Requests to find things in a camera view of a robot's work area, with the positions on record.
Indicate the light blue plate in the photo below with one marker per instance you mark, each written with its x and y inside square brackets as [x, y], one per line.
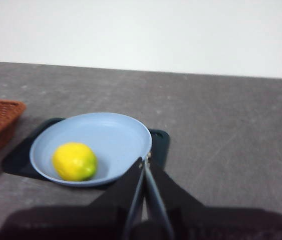
[115, 140]

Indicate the yellow lemon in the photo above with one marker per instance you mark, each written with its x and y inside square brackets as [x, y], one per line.
[74, 161]

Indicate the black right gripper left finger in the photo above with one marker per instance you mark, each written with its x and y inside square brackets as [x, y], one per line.
[80, 222]

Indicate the black rectangular tray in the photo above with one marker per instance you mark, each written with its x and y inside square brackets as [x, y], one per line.
[18, 162]

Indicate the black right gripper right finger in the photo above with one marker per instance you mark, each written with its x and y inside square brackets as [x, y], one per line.
[218, 222]

